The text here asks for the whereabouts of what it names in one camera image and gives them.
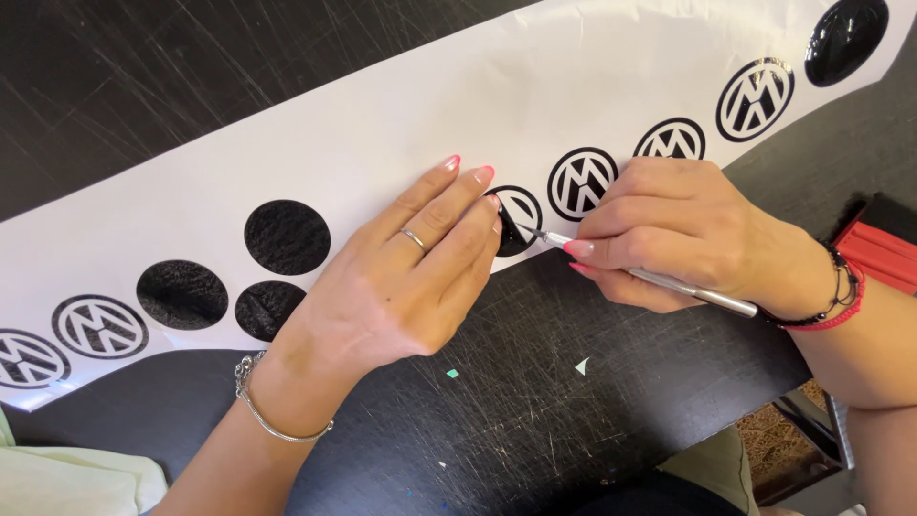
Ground silver craft knife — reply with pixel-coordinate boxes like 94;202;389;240
516;224;759;319

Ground olive trousers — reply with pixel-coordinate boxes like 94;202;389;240
655;426;762;516

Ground light green garment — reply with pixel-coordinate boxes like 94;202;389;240
0;405;169;516

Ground black bead bracelet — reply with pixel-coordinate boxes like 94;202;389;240
759;242;861;327

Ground person's right hand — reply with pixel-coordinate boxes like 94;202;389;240
562;156;826;318

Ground silver chain bracelet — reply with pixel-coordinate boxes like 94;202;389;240
234;350;335;443

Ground plain black round sticker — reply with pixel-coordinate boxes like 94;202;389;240
804;0;890;88
234;280;308;343
244;199;332;277
136;259;229;331

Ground red cord bracelet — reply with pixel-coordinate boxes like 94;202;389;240
781;258;866;332

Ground row of black emblem stickers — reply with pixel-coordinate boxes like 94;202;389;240
0;57;796;391

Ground person's left hand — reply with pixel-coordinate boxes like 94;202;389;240
271;154;504;404

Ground white sticker backing sheet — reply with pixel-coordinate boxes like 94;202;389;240
0;0;917;413

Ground chair with woven seat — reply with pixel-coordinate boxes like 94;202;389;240
734;378;857;506

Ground red plastic squeegee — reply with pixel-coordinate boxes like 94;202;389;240
833;213;917;296

